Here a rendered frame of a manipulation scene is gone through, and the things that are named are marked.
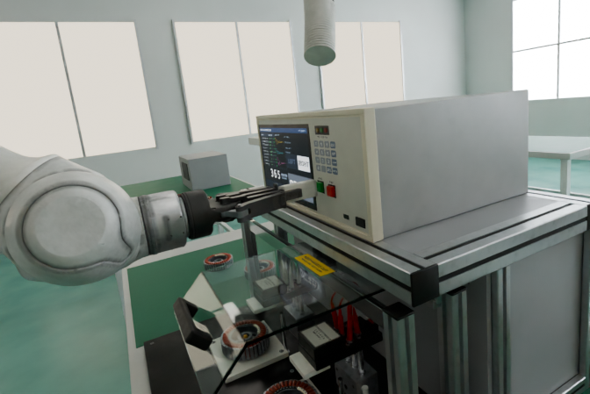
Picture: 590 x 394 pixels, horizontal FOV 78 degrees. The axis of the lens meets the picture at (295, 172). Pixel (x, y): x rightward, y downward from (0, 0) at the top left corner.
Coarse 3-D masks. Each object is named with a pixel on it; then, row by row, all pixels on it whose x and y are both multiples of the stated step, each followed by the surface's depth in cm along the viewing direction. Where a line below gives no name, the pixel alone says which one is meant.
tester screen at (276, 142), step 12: (264, 132) 88; (276, 132) 82; (288, 132) 76; (300, 132) 71; (264, 144) 89; (276, 144) 83; (288, 144) 77; (300, 144) 72; (264, 156) 91; (276, 156) 84; (276, 168) 85; (288, 168) 79; (276, 180) 87; (288, 180) 80; (312, 204) 72
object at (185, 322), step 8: (176, 304) 55; (184, 304) 54; (192, 304) 57; (176, 312) 54; (184, 312) 52; (192, 312) 56; (184, 320) 50; (192, 320) 50; (184, 328) 49; (192, 328) 48; (184, 336) 48; (192, 336) 47; (200, 336) 48; (208, 336) 48; (192, 344) 47; (200, 344) 48; (208, 344) 48
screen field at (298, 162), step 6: (288, 156) 78; (294, 156) 75; (300, 156) 73; (288, 162) 79; (294, 162) 76; (300, 162) 73; (306, 162) 71; (294, 168) 76; (300, 168) 74; (306, 168) 71
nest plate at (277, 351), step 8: (272, 336) 90; (272, 344) 87; (280, 344) 87; (264, 352) 85; (272, 352) 85; (280, 352) 84; (248, 360) 83; (256, 360) 82; (264, 360) 82; (272, 360) 82; (240, 368) 81; (248, 368) 80; (256, 368) 81; (232, 376) 78; (240, 376) 79
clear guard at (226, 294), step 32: (256, 256) 69; (288, 256) 67; (320, 256) 65; (192, 288) 63; (224, 288) 58; (256, 288) 56; (288, 288) 55; (320, 288) 54; (352, 288) 53; (224, 320) 50; (256, 320) 48; (288, 320) 47; (192, 352) 51; (224, 352) 45
